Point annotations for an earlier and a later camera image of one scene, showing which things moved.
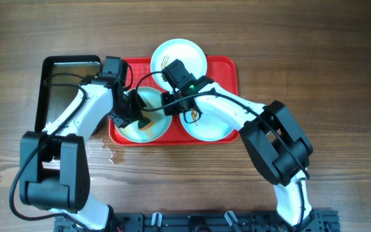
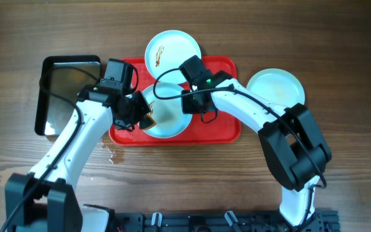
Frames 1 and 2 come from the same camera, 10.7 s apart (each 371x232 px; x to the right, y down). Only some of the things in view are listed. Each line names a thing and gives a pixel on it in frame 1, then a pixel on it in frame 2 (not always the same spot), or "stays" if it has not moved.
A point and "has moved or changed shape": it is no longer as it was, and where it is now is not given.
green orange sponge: (145, 124) stays
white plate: (151, 98) -> (278, 85)
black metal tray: (60, 78) stays
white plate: (207, 128) -> (171, 122)
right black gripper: (171, 110) -> (188, 107)
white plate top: (190, 54) has moved or changed shape
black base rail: (318, 221) stays
